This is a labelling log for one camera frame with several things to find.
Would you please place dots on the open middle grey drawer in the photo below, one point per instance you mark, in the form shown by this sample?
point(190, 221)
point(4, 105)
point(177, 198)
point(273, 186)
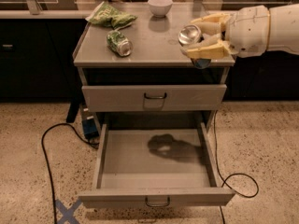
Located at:
point(155, 169)

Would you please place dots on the green chip bag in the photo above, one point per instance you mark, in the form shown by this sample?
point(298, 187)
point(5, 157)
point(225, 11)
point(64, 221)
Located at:
point(107, 16)

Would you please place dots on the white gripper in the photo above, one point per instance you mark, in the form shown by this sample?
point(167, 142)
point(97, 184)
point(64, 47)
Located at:
point(248, 31)

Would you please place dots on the blue power box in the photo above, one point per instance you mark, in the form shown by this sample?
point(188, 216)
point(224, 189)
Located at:
point(88, 124)

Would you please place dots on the dark counter cabinets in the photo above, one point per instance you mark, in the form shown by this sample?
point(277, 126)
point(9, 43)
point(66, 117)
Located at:
point(36, 65)

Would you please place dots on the white bowl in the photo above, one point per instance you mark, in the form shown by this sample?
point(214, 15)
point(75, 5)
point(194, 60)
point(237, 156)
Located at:
point(159, 8)

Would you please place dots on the green soda can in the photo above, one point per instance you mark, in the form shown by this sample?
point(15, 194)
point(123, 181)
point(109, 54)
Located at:
point(119, 43)

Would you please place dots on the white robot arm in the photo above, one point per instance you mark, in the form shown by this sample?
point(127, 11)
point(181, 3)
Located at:
point(283, 29)

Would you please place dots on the silver blue redbull can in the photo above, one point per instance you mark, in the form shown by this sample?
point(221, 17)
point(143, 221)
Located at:
point(188, 36)

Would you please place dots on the closed upper grey drawer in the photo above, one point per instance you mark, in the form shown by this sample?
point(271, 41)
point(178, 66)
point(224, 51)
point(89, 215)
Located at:
point(153, 97)

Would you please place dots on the blue tape cross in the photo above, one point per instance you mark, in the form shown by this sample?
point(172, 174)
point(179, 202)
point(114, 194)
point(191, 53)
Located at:
point(67, 214)

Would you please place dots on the grey drawer cabinet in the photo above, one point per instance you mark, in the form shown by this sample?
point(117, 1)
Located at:
point(156, 60)

